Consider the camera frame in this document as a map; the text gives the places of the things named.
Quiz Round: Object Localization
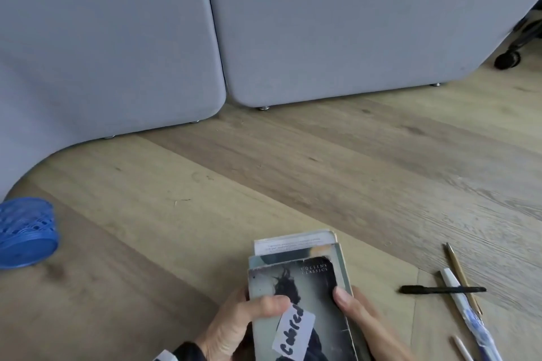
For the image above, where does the person's right hand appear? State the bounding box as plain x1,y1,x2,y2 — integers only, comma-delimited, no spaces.
333,285,418,361

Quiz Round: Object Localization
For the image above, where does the person's left hand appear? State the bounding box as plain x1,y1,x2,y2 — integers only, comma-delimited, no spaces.
194,287,292,361

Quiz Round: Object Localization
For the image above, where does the black marker pen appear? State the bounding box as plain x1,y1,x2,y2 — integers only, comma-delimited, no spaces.
400,285,487,294

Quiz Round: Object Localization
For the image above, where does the colourful cover novel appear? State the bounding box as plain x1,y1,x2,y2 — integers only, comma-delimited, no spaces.
248,241,373,361

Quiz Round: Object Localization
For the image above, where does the black and white book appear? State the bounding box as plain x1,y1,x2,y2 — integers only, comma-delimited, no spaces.
247,256,369,361

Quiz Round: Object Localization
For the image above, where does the slim white pen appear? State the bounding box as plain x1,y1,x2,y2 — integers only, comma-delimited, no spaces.
451,335,475,361

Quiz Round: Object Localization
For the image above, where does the thick white marker pen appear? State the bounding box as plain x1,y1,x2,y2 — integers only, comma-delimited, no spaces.
438,268,505,361

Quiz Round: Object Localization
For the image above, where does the slim gold brown pen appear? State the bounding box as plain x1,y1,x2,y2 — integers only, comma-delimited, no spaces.
444,243,483,316

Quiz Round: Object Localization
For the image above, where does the white book with green circle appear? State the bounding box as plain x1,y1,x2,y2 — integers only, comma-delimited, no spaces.
253,229,339,256

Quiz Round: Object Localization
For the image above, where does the blue mesh pen holder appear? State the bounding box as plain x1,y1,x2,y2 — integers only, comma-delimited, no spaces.
0,197,60,269

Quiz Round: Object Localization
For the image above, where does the black wristband with marker tags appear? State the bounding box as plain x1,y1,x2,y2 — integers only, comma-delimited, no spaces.
152,341,204,361

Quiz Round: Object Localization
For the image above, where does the grey felt partition panel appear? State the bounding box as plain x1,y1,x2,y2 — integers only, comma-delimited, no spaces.
0,47,85,201
0,0,228,139
202,0,542,108

